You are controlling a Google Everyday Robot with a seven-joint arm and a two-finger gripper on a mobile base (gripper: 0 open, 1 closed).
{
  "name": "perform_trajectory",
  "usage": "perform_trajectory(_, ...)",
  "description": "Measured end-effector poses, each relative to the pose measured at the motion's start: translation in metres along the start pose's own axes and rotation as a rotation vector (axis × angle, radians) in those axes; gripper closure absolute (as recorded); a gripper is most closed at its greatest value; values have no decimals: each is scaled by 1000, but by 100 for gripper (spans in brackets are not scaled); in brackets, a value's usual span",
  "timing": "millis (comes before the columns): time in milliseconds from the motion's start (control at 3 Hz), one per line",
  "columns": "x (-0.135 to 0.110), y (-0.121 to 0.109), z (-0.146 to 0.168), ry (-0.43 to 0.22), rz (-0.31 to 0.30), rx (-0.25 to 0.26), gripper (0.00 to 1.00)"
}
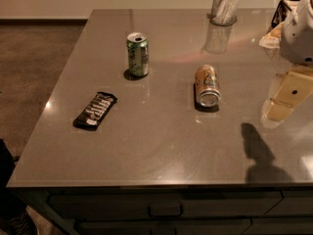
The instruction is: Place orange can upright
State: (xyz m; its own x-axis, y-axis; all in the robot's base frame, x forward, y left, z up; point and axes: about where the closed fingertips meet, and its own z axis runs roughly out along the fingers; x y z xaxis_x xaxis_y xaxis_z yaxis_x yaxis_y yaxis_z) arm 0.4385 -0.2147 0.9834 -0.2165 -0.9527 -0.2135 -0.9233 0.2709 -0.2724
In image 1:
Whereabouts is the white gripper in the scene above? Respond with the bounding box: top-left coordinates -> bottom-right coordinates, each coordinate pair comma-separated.
259,0 -> 313,122

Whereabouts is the orange soda can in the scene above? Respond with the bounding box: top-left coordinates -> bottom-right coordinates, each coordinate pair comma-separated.
195,65 -> 221,108

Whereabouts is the green soda can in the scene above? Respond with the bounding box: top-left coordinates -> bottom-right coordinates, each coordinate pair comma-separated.
126,32 -> 150,77

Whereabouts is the dark right upper drawer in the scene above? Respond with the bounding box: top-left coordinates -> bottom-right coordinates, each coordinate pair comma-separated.
267,190 -> 313,216

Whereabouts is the dark drawer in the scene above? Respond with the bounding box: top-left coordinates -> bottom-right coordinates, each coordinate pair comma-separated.
267,190 -> 313,216
48,191 -> 282,221
75,219 -> 251,235

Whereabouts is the dark lower drawer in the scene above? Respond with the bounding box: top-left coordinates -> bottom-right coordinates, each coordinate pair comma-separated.
75,219 -> 251,235

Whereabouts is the black snack bar wrapper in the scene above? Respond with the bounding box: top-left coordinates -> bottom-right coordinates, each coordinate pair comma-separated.
72,92 -> 117,131

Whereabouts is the dark shoe at floor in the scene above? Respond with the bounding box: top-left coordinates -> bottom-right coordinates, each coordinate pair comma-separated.
0,140 -> 38,235

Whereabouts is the black wire napkin basket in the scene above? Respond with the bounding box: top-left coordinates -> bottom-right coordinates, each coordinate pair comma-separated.
271,0 -> 299,28

